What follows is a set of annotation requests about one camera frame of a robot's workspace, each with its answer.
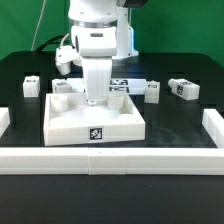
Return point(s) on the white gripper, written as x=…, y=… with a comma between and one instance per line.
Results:
x=97, y=74

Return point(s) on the white square tabletop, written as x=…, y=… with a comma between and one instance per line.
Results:
x=70, y=120

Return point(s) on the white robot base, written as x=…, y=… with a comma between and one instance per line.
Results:
x=125, y=36

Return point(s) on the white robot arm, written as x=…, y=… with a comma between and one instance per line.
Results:
x=101, y=32

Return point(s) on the white fiducial marker sheet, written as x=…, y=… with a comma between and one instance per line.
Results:
x=131, y=86

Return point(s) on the white U-shaped obstacle fence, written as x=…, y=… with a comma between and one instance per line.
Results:
x=111, y=161

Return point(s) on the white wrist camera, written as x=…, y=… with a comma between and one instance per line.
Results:
x=65, y=56

